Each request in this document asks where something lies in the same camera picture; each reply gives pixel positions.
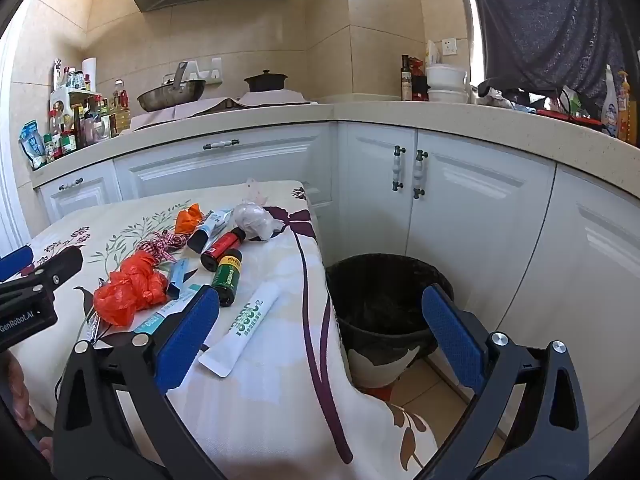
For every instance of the white tube green lettering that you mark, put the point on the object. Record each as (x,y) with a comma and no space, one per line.
(245,320)

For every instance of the red black handheld appliance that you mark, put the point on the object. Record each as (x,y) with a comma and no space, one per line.
(575,119)

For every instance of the dark oil bottle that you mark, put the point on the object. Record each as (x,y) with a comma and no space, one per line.
(405,82)

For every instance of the white spray bottle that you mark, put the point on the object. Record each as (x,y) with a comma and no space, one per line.
(610,110)

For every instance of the pale pink stove cloth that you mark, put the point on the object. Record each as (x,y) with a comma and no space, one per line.
(200,107)

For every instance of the dark curtain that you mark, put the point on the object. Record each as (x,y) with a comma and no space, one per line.
(550,20)

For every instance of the green white packet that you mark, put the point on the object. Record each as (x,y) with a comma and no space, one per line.
(570,102)

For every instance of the pink tinted clear plastic bag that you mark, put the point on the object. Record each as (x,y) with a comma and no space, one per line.
(255,192)

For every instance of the red white checkered ribbon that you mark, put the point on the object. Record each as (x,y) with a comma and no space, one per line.
(160,247)

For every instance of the white wall socket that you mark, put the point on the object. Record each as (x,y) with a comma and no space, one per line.
(450,46)

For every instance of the red packet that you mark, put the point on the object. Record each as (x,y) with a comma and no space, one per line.
(419,90)

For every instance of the white lidded container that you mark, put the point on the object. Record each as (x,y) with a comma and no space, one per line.
(447,96)
(445,77)

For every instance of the white spice shelf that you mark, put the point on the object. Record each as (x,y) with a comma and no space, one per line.
(75,95)

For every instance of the light blue tube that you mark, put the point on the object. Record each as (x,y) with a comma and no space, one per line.
(180,297)

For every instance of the small orange plastic bag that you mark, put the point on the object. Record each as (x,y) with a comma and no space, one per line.
(189,220)

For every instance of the person's left hand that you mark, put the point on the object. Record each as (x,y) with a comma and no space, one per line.
(20,395)

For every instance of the paper towel roll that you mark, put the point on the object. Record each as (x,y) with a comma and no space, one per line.
(89,72)

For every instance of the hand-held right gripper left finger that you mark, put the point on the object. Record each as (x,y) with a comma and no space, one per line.
(187,340)

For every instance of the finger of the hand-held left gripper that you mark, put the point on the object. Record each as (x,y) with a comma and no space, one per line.
(15,262)
(62,262)

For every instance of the trash bin with black liner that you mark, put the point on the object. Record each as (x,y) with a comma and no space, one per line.
(370,340)

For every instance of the crumpled pale cloth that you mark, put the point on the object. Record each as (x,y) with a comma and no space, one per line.
(500,99)

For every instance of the small white cabinet door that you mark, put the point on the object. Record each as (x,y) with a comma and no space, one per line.
(80,195)

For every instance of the steel wok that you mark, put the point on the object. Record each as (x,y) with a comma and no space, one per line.
(170,96)

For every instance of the blue snack packet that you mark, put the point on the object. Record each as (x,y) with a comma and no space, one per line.
(32,145)

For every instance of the wide white drawer front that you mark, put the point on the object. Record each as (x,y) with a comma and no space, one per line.
(225,165)

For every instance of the red small bottle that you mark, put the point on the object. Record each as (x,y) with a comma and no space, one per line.
(222,247)

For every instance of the floral tablecloth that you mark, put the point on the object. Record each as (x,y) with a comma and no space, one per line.
(270,410)

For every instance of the white paper packet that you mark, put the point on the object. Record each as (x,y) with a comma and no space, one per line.
(433,52)

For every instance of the green small bottle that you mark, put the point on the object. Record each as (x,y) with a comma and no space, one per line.
(227,275)

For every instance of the large orange plastic bag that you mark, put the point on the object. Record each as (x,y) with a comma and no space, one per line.
(130,285)

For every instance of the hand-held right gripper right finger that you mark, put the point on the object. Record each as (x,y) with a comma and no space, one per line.
(450,330)

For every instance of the narrow white cabinet door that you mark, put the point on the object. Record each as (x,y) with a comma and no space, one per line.
(370,185)

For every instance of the black lidded pot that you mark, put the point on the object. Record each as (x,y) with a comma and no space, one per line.
(265,82)

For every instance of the group of condiment bottles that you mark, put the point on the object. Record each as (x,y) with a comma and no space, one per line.
(90,125)

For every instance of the white blue tube black cap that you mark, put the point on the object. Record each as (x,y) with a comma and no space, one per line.
(212,227)

